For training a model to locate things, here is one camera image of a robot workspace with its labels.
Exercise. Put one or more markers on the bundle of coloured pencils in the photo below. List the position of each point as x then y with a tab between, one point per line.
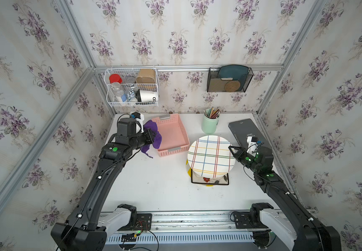
212	113

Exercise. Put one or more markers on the mint green pencil cup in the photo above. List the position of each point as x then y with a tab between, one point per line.
209	125

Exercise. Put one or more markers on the black mesh wall organizer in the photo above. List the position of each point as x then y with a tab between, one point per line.
217	85

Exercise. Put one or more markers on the pink perforated plastic basket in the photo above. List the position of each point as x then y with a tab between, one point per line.
174	136

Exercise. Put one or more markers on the round woven coaster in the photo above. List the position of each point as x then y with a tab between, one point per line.
232	86

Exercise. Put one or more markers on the white wire wall basket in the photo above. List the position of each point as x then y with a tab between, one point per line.
129	86

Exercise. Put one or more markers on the square floral plate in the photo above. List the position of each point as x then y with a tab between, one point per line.
221	181

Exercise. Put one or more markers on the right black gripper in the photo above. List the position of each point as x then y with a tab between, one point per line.
239	153

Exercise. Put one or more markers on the yellow striped round plate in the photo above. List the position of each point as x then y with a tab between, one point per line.
196	179

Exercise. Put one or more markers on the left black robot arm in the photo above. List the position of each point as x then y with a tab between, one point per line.
82	230

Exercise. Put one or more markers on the clear plastic bottle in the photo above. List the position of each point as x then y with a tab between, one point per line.
118	92

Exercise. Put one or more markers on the purple knitted cloth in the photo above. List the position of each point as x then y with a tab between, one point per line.
158	140

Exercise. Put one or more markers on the plaid round plate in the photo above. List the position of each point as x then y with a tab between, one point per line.
210	157

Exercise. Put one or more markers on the white mug with black print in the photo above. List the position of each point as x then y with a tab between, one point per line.
147	96

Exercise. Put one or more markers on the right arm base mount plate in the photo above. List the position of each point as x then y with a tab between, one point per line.
247	220

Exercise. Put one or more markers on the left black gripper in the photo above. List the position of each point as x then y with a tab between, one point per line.
150	137

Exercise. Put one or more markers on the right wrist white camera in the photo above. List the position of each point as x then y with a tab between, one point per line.
252	144

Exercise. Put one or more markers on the red capped jar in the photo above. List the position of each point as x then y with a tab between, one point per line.
115	78

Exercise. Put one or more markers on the teal plate in organizer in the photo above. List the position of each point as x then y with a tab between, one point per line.
234	71

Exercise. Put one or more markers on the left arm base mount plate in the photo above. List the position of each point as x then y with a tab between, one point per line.
140	221

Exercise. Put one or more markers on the small circuit board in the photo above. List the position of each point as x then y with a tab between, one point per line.
132	237

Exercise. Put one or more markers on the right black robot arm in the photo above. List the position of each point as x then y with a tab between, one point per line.
300	231

